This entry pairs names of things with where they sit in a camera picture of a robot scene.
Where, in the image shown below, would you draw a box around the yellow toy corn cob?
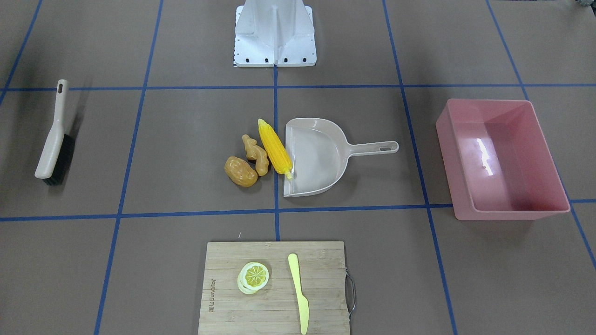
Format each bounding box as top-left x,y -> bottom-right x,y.
257,119 -> 293,180

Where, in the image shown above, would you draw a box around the beige hand brush black bristles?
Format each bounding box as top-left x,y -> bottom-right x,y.
34,79 -> 75,186

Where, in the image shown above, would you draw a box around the beige plastic dustpan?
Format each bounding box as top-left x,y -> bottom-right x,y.
283,117 -> 400,197

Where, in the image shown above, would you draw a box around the bamboo cutting board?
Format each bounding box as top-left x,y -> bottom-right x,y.
198,241 -> 351,335

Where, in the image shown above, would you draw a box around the toy ginger root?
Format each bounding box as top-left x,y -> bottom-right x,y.
241,135 -> 270,176

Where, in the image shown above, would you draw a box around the yellow plastic knife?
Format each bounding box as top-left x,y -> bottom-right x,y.
288,253 -> 310,335

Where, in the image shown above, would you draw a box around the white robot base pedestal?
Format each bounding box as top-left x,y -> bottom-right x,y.
233,0 -> 317,67

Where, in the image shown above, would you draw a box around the pink plastic bin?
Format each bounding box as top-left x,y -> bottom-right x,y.
436,98 -> 570,221

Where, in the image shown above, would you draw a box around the brown toy potato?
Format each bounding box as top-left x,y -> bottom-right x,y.
224,156 -> 258,188

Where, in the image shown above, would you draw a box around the toy lemon slice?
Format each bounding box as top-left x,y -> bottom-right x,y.
237,261 -> 270,295

